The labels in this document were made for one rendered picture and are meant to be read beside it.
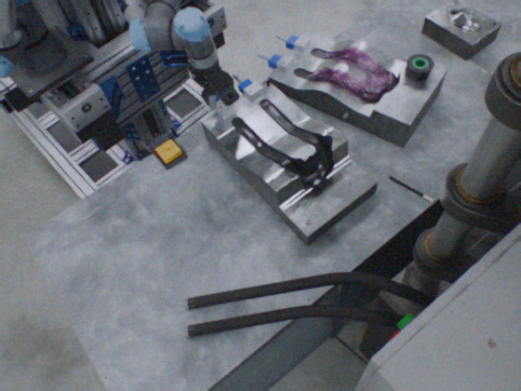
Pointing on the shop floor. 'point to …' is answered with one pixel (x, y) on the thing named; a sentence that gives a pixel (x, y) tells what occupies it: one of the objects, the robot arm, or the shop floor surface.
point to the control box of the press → (460, 333)
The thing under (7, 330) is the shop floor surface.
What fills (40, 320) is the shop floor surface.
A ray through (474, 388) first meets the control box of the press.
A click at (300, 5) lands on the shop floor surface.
